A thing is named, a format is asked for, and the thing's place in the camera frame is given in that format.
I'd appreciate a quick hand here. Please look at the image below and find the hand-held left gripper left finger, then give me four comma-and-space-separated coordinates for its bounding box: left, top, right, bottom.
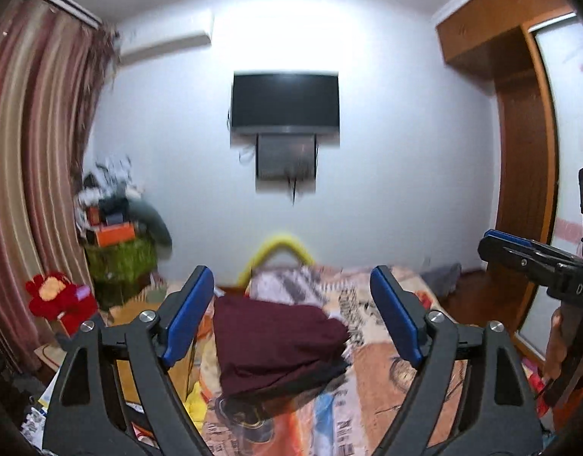
41, 265, 215, 456

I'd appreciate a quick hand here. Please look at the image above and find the wooden wardrobe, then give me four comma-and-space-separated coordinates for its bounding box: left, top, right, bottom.
435, 0, 583, 366

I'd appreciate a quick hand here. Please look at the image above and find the green covered pile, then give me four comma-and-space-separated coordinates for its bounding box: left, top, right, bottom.
83, 237, 160, 306

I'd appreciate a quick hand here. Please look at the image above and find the person's right hand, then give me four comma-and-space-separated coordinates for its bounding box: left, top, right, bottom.
545, 303, 576, 382

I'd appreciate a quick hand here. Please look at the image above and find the black cloth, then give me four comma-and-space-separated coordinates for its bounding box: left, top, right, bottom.
225, 358, 351, 412

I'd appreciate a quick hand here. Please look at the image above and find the black wall television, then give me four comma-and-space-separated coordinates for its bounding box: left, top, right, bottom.
229, 70, 342, 137

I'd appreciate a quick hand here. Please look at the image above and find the pile of papers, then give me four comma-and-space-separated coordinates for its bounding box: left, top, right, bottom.
19, 379, 55, 450

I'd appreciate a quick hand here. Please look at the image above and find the grey cloth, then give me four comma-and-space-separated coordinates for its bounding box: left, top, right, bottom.
421, 263, 464, 296

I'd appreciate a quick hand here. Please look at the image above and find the yellow tube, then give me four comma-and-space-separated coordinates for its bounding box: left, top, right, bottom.
238, 232, 317, 287

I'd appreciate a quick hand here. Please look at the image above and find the wooden bedside cabinet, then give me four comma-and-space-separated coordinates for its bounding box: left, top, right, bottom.
33, 290, 197, 402

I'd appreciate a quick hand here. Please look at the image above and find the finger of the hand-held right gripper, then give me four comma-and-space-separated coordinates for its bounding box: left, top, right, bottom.
478, 240, 563, 290
483, 229, 583, 262

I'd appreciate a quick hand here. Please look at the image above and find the grey box under television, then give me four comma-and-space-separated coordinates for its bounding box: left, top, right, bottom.
254, 133, 319, 194

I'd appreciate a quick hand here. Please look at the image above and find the white air conditioner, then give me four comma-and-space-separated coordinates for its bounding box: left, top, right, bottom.
117, 9, 212, 66

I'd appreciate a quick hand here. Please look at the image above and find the striped curtain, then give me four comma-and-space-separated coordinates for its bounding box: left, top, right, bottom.
0, 0, 118, 378

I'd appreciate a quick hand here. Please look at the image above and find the pile of clutter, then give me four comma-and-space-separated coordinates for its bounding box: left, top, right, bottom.
76, 156, 146, 230

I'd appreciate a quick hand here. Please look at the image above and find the curtain rail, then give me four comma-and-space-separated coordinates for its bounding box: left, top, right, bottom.
24, 0, 105, 25

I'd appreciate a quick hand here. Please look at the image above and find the dark green jacket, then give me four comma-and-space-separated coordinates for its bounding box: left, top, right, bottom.
129, 198, 174, 253

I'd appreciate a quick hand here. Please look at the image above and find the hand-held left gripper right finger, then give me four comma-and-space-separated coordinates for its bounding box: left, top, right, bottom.
370, 265, 544, 456

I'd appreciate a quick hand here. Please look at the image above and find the black cable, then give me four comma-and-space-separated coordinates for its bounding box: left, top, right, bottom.
286, 170, 307, 208

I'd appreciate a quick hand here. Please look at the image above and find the orange box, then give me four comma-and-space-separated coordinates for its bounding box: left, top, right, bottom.
93, 222, 136, 249

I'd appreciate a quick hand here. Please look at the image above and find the red plush toy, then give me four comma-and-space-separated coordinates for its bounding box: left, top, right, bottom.
25, 271, 98, 329

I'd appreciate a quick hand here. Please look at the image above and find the white wardrobe sliding door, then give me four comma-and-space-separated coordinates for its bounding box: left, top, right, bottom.
515, 9, 583, 358

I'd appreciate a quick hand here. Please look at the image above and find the maroon garment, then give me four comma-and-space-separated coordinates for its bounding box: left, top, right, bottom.
213, 296, 350, 398

